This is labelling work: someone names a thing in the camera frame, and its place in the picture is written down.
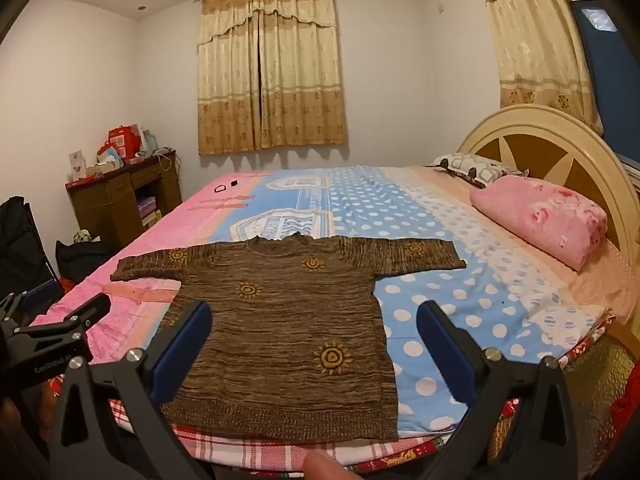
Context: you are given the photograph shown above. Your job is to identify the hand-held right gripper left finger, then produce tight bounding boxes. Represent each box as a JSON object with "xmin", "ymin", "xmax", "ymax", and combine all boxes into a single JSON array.
[{"xmin": 47, "ymin": 300, "xmax": 213, "ymax": 480}]

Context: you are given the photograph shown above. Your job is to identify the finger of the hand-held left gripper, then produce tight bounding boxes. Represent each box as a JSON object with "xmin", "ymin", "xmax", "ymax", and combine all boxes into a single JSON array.
[
  {"xmin": 12, "ymin": 292, "xmax": 112, "ymax": 348},
  {"xmin": 0, "ymin": 280, "xmax": 63, "ymax": 333}
]

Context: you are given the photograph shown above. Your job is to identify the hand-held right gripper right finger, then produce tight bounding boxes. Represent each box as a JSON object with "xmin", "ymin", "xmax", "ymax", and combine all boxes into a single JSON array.
[{"xmin": 416, "ymin": 300, "xmax": 593, "ymax": 480}]

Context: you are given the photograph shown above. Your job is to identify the brown knit sweater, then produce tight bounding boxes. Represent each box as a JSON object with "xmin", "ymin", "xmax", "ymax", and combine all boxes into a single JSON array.
[{"xmin": 110, "ymin": 232, "xmax": 468, "ymax": 443}]

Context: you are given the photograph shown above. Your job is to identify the person's right hand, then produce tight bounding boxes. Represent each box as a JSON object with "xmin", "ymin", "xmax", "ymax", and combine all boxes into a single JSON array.
[{"xmin": 304, "ymin": 450, "xmax": 363, "ymax": 480}]

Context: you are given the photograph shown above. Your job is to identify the black bag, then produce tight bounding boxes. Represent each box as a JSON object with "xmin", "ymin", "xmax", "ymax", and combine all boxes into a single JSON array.
[{"xmin": 55, "ymin": 237, "xmax": 118, "ymax": 283}]

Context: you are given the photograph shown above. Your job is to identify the black folding chair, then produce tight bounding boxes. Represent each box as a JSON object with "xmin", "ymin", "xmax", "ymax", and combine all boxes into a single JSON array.
[{"xmin": 0, "ymin": 195, "xmax": 63, "ymax": 301}]

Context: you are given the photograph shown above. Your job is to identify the brown wooden desk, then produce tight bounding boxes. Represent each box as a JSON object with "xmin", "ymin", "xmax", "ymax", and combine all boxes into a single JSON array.
[{"xmin": 65, "ymin": 149, "xmax": 183, "ymax": 248}]

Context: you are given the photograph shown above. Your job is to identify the bed with pink-blue blanket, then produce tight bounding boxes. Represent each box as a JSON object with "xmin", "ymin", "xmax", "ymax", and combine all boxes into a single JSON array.
[{"xmin": 27, "ymin": 162, "xmax": 631, "ymax": 433}]

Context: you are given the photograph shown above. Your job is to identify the red floral bed sheet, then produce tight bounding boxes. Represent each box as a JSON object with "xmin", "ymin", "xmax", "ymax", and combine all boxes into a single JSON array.
[{"xmin": 345, "ymin": 312, "xmax": 621, "ymax": 476}]

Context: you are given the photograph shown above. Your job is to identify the golden quilted mattress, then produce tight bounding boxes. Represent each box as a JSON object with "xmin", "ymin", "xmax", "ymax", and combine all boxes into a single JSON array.
[{"xmin": 487, "ymin": 320, "xmax": 640, "ymax": 466}]

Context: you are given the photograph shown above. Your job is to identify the pink floral pillow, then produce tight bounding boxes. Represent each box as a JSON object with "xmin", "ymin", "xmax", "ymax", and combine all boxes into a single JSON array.
[{"xmin": 470, "ymin": 175, "xmax": 608, "ymax": 273}]

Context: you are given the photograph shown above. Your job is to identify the red gift box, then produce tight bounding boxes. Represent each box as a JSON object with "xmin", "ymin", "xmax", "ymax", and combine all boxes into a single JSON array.
[{"xmin": 107, "ymin": 125, "xmax": 143, "ymax": 161}]

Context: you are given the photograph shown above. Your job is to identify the grey patterned pillow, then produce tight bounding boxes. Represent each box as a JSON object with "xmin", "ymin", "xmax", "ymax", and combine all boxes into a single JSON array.
[{"xmin": 425, "ymin": 152, "xmax": 531, "ymax": 190}]

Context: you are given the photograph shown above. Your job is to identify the cream wooden headboard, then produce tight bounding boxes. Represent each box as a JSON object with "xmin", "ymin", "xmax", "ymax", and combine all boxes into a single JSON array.
[{"xmin": 457, "ymin": 104, "xmax": 640, "ymax": 281}]

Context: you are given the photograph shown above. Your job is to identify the beige patterned window curtain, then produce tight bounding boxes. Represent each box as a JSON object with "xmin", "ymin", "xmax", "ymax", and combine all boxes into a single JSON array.
[
  {"xmin": 196, "ymin": 0, "xmax": 263, "ymax": 156},
  {"xmin": 257, "ymin": 0, "xmax": 348, "ymax": 150},
  {"xmin": 472, "ymin": 0, "xmax": 603, "ymax": 136}
]

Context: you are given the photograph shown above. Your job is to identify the dark blue window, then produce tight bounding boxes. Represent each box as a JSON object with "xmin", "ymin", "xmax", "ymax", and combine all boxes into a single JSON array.
[{"xmin": 562, "ymin": 0, "xmax": 640, "ymax": 171}]

